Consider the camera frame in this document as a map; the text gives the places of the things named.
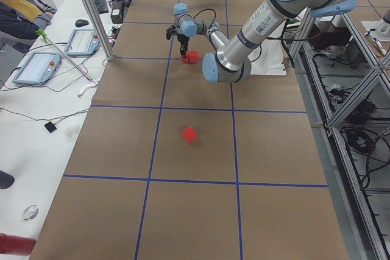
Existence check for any metal rod with green clip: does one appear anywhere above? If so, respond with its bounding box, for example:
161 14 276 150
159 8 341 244
35 29 98 85

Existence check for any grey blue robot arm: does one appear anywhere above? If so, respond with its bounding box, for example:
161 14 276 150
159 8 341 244
166 0 357 83

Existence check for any red object at edge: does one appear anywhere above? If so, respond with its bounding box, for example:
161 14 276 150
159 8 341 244
1 233 36 256

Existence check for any blue teach pendant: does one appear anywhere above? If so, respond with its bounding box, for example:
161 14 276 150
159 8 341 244
12 52 62 85
65 29 100 57

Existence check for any far blue teach pendant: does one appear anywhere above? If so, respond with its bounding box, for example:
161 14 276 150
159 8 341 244
65 29 100 57

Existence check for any seated person in jacket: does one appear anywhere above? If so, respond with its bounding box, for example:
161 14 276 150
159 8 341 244
1 0 57 54

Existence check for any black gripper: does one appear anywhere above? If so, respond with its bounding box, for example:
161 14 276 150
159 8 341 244
177 34 189 57

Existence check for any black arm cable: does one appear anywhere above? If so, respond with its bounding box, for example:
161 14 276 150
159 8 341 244
191 9 263 63

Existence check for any red cube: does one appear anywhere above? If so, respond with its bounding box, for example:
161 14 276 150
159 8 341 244
182 126 198 143
180 55 190 63

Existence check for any aluminium frame post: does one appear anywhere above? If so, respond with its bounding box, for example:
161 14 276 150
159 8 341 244
82 0 114 60

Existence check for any black power adapter box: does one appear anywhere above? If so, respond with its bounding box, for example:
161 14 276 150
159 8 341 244
110 1 124 24

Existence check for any black keyboard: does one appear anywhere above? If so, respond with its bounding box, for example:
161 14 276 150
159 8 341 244
89 0 110 15

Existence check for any small black square device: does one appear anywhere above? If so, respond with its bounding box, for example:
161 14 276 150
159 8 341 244
44 121 57 133

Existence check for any near blue teach pendant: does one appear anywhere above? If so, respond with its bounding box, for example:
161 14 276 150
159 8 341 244
12 52 62 85

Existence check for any white pedestal column base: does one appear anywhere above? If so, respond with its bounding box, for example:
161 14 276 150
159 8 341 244
248 40 286 76

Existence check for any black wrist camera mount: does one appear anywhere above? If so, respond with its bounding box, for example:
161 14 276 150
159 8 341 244
166 25 178 40

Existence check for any black computer mouse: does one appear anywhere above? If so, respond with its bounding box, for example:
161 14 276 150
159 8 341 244
74 19 89 27

